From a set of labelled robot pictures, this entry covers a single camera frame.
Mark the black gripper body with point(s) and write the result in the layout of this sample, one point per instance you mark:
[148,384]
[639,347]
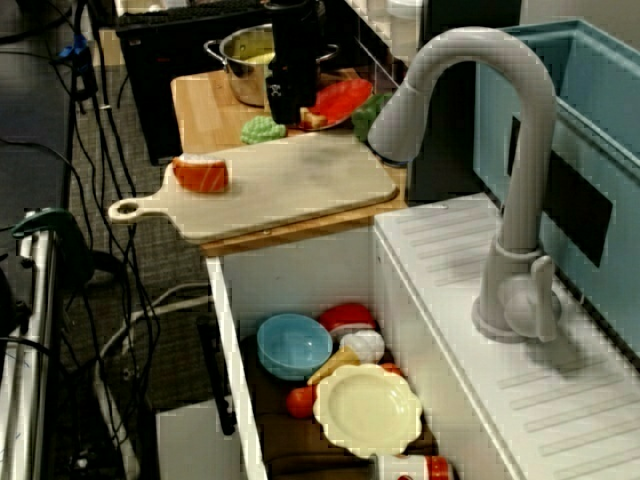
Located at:
[295,40]

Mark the green bell pepper toy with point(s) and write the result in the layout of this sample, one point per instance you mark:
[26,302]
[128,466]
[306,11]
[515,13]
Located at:
[365,117]

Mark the steel pot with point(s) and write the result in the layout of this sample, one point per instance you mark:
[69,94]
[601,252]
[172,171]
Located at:
[245,85]

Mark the white toy sink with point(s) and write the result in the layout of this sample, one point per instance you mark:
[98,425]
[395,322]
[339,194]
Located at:
[450,275]

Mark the black gripper finger with logo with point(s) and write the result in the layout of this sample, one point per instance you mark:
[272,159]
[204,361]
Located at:
[285,107]

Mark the red plate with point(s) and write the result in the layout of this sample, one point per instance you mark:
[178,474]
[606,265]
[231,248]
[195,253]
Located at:
[345,97]

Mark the small orange toy piece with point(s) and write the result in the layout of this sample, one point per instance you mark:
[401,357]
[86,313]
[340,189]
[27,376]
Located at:
[391,368]

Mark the light green grapes toy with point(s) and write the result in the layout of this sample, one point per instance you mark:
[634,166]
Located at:
[257,131]

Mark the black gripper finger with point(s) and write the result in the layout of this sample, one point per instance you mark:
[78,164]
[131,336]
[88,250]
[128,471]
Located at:
[310,87]

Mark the green clamp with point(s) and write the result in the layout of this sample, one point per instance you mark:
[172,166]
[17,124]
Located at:
[45,217]

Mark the teal dish rack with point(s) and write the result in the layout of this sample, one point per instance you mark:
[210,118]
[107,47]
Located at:
[600,100]

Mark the blue bowl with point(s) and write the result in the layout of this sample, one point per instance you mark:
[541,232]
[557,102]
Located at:
[292,345]

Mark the orange tomato toy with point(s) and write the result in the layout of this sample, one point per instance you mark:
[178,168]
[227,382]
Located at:
[300,402]

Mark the pale yellow flower plate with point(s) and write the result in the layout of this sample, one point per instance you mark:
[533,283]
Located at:
[367,410]

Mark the tan chicken drumstick toy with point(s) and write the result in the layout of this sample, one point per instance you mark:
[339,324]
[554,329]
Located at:
[312,119]

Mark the grey toy faucet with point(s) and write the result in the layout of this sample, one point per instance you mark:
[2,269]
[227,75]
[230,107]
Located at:
[525,200]

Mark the aluminium frame rail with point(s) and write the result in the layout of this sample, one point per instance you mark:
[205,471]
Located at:
[30,350]

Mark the orange salmon sushi toy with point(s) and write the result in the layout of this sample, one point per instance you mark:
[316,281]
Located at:
[200,177]

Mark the plain white jar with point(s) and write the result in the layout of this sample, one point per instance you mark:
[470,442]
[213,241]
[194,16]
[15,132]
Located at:
[406,22]

